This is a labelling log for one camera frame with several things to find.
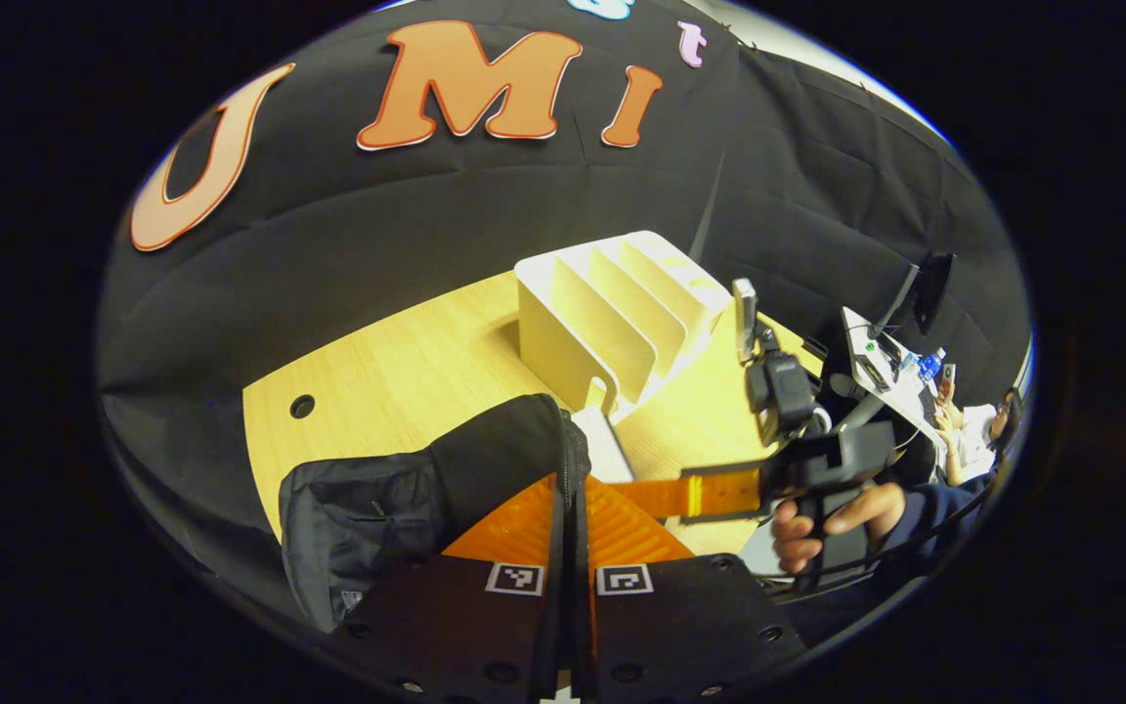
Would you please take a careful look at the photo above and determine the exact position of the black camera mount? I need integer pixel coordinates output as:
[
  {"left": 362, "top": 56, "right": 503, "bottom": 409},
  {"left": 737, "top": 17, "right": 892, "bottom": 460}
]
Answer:
[{"left": 744, "top": 347, "right": 823, "bottom": 449}]

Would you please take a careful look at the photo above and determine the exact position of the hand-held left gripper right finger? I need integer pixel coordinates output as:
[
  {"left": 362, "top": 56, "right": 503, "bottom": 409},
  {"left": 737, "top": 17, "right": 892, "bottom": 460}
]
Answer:
[{"left": 573, "top": 477, "right": 810, "bottom": 703}]

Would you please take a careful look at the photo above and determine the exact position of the silver camera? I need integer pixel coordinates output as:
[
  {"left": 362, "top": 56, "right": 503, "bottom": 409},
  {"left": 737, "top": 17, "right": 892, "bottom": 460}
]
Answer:
[{"left": 732, "top": 278, "right": 759, "bottom": 365}]

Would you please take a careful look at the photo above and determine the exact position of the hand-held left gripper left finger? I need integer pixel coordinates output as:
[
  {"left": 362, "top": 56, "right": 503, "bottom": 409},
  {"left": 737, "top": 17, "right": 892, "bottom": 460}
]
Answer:
[{"left": 340, "top": 472, "right": 572, "bottom": 703}]

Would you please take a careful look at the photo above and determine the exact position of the black monitor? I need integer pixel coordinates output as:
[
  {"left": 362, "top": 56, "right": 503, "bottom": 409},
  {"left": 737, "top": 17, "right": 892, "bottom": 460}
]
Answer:
[{"left": 874, "top": 251, "right": 957, "bottom": 338}]

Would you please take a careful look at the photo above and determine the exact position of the white desk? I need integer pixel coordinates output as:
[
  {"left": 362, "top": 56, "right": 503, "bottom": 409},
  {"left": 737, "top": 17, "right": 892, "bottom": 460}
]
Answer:
[{"left": 839, "top": 306, "right": 950, "bottom": 446}]

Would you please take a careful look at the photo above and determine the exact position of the book with portrait cover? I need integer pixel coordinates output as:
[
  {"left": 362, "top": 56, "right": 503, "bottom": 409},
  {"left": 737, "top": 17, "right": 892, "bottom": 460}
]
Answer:
[{"left": 570, "top": 408, "right": 636, "bottom": 484}]

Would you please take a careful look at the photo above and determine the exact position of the black schoolbag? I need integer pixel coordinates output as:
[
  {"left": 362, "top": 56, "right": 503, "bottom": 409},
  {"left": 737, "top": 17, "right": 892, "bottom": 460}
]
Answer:
[{"left": 278, "top": 393, "right": 595, "bottom": 635}]

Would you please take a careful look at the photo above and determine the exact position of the white bookshelf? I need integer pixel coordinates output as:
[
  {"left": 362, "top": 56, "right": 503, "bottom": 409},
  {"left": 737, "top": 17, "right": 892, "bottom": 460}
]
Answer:
[{"left": 514, "top": 230, "right": 735, "bottom": 423}]

